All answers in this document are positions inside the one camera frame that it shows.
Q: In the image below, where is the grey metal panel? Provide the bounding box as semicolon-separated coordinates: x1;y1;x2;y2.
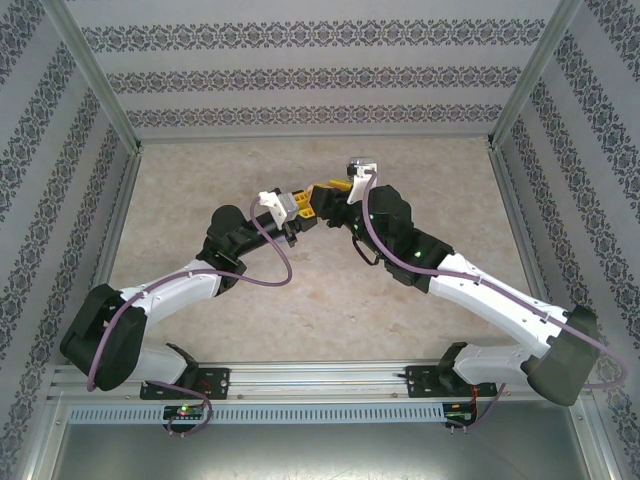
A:
49;423;609;480

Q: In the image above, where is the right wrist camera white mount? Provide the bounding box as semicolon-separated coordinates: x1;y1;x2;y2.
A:
345;156;380;206

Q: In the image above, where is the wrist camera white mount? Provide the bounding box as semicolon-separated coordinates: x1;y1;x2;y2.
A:
345;156;380;206
256;188;300;227

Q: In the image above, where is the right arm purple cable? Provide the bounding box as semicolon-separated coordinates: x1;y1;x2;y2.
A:
362;168;629;432

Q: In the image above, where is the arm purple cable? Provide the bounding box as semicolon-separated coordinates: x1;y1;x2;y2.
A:
362;168;629;432
85;195;294;437

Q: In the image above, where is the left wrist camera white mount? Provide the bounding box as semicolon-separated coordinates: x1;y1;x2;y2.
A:
256;188;300;227

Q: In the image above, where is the right gripper thin black cable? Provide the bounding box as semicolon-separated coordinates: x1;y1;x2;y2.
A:
351;234;380;264

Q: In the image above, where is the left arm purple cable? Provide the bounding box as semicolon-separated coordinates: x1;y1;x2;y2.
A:
85;195;294;437

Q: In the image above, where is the aluminium side rail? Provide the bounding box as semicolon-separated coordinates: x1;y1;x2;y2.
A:
487;142;561;314
84;147;146;301

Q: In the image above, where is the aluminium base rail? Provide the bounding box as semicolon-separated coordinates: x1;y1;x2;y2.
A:
48;363;539;403

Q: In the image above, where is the aluminium frame post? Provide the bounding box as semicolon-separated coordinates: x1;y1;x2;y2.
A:
9;389;69;480
484;0;585;151
567;397;626;480
42;0;146;155

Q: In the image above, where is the grey slotted cable duct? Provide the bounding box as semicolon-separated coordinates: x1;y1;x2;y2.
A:
66;402;447;426

